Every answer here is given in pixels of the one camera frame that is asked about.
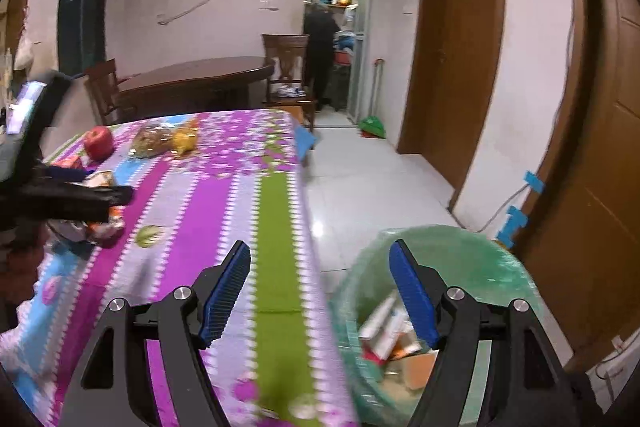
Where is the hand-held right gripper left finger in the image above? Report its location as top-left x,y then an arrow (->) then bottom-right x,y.
57,239 -> 252,427

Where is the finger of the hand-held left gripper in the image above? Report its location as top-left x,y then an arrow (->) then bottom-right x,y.
36,163 -> 89,184
30,184 -> 135,223

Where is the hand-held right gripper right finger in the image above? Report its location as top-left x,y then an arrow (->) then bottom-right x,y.
389,239 -> 583,427

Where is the orange white carton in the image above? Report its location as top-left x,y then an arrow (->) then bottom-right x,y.
50,171 -> 126,248

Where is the long white red box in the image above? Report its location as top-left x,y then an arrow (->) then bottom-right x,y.
359,289 -> 401,340

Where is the white packet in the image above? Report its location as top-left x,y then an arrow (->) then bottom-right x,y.
372,312 -> 416,358

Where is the trash bin with green bag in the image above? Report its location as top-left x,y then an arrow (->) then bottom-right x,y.
330,224 -> 561,427

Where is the red apple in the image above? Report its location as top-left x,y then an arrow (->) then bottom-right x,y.
82,125 -> 115,160

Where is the white hanging plastic bag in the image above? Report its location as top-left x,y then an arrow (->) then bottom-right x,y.
12,24 -> 38,70

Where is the wooden chair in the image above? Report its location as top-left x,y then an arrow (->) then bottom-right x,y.
261,33 -> 318,130
82,59 -> 126,125

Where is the blue tape piece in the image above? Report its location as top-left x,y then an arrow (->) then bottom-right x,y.
497,206 -> 528,250
522,171 -> 546,194

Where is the yellow snack packet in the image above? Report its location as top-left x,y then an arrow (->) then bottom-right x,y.
170,119 -> 201,158

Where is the dark window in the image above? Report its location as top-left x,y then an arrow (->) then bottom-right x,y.
57,0 -> 113,75

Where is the green dustpan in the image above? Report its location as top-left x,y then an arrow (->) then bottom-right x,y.
359,116 -> 387,138

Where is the round dark wooden table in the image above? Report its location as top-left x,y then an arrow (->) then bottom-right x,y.
117,56 -> 275,118

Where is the brown wooden door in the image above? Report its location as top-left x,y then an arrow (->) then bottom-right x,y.
397,0 -> 506,208
515,0 -> 640,373

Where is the glass sliding door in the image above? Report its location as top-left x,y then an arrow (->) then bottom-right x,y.
347,0 -> 376,122

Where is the broom handle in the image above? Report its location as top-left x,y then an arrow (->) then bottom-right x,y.
372,59 -> 385,120

